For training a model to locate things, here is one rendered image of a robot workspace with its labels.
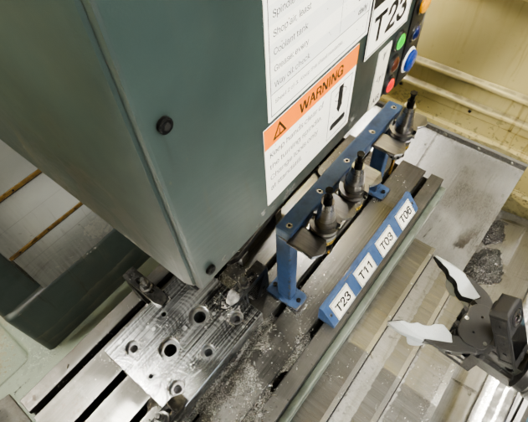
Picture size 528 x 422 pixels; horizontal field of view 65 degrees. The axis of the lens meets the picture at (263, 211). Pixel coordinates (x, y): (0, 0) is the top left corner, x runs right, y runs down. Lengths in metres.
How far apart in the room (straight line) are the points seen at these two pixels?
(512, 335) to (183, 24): 0.58
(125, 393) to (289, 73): 0.90
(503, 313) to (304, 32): 0.46
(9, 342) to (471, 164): 1.66
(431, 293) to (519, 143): 0.56
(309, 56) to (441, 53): 1.13
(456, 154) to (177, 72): 1.41
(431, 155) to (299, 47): 1.27
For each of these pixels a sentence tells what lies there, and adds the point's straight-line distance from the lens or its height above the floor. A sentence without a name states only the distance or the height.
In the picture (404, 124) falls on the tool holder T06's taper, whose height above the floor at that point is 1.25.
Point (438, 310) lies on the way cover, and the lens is 1.37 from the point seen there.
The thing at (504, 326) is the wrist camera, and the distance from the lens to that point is 0.66.
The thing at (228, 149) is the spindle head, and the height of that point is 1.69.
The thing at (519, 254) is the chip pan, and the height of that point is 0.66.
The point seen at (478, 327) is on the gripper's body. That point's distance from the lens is 0.72.
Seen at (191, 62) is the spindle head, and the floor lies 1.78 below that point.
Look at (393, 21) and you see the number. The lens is 0.52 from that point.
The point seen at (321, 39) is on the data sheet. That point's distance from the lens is 0.38.
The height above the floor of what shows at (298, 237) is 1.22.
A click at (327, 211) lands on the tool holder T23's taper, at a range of 0.80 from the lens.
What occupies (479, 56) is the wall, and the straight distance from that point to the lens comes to 1.45.
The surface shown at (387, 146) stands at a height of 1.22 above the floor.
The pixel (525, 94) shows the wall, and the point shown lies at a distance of 1.47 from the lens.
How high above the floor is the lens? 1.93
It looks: 55 degrees down
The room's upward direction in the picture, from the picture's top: 4 degrees counter-clockwise
